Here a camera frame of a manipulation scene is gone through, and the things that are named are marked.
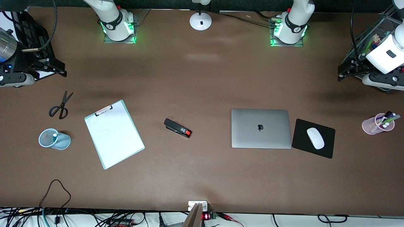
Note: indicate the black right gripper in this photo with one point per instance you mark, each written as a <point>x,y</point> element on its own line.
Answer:
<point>27,61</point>

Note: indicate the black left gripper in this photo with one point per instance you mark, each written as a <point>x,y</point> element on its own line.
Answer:
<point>356,65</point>

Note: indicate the blue marker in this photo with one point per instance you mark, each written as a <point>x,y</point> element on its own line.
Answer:
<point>55,135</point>

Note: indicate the silver laptop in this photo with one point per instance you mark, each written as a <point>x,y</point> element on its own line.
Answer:
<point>246,132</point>

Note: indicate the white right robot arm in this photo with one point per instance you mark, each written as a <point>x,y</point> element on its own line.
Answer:
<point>113,22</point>

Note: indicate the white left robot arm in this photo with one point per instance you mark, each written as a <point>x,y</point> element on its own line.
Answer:
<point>296,22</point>

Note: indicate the green marker in tray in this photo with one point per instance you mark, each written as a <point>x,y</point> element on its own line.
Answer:
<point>368,46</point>

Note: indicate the black marker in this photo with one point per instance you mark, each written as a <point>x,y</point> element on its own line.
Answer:
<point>388,113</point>

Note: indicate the green marker in cup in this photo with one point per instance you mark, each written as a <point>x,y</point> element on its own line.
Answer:
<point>394,119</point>

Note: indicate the black stacked paper tray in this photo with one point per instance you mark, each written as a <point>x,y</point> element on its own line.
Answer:
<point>38,34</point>

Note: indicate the wooden clothespin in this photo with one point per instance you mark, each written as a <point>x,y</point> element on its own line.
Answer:
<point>376,38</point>

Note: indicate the grey mesh desk tray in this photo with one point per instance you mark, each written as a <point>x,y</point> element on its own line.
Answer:
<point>383,23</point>

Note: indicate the pink mesh pen cup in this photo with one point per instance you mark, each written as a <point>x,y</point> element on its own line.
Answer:
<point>369,126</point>

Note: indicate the blue mesh pen cup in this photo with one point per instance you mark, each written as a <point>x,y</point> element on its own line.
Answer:
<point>63,142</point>

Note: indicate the white computer mouse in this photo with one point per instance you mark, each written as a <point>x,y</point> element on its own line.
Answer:
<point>315,138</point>

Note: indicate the black mouse pad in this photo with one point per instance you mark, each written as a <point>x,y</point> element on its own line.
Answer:
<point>300,138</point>

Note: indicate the green clipboard with white paper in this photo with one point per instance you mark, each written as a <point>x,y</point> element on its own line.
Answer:
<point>116,142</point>

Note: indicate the black stapler with red tip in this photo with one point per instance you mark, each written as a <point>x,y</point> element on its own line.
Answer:
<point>176,127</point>

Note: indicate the white lamp base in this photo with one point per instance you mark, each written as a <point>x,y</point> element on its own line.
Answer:
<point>200,23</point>

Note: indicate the orange power strip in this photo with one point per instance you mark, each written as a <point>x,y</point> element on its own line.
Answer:
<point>121,223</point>

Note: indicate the white socket box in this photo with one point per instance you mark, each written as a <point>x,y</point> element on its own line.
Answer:
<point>191,205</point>

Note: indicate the circuit board with red display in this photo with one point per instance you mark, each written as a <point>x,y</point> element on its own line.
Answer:
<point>206,216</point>

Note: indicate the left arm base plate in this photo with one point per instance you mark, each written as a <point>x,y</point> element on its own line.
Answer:
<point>287,45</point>

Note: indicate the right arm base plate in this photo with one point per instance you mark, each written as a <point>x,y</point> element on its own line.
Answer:
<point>120,42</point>

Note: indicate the wooden camera post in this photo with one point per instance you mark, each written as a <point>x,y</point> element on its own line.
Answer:
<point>194,217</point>

